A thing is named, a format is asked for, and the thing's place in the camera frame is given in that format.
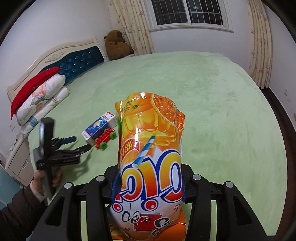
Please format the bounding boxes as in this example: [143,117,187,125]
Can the green fleece bed blanket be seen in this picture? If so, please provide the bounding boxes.
[49,52,287,236]

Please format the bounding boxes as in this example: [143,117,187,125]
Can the brown teddy bear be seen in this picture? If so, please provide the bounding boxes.
[104,30,134,60]

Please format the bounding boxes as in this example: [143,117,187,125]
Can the red green toy car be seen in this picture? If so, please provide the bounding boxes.
[94,128,117,150]

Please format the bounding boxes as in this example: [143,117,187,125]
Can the window with white frame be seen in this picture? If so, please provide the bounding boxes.
[142,1,233,32]

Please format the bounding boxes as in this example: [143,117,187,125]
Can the floral curtain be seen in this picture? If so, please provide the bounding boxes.
[246,0,273,89]
[106,0,154,55]

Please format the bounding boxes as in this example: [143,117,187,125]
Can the red pillow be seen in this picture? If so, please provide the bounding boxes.
[11,67,62,118]

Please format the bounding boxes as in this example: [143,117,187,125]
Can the person's left hand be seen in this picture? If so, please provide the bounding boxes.
[29,167,63,197]

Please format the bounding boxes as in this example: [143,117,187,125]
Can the white folded quilt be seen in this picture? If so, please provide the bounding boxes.
[20,87,69,137]

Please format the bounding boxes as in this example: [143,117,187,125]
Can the left floral curtain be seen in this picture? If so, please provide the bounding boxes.
[106,0,154,55]

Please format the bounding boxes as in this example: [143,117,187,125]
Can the cream and teal headboard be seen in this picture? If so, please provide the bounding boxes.
[6,37,107,101]

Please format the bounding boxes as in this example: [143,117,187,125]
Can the white bedside cabinet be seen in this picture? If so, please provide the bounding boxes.
[5,136,34,186]

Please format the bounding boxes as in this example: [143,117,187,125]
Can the right floral curtain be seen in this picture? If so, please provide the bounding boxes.
[246,0,273,89]

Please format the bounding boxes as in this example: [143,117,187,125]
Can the white floral pillow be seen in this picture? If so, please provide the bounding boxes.
[16,74,66,126]

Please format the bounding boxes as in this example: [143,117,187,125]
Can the orange juice snack bag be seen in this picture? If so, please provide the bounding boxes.
[108,92,187,240]

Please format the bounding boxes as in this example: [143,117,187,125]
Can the blue white milk carton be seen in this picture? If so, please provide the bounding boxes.
[81,112,117,144]

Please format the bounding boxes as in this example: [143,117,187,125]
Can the person's left forearm sleeve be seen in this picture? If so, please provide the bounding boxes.
[1,185,47,240]

